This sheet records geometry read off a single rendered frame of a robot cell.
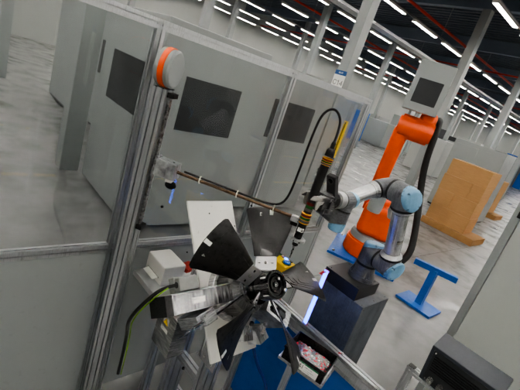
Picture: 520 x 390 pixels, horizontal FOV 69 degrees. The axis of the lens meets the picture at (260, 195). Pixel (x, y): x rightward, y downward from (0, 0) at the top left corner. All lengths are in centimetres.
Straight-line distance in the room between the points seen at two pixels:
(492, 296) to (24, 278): 284
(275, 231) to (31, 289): 110
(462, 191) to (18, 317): 871
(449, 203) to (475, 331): 650
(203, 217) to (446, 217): 822
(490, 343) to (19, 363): 288
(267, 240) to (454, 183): 812
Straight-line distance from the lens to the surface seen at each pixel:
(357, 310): 223
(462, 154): 1227
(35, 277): 197
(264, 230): 169
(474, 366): 173
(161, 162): 165
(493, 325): 323
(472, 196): 946
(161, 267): 197
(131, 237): 181
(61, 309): 212
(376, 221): 547
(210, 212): 178
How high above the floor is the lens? 197
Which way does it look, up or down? 17 degrees down
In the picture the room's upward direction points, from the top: 19 degrees clockwise
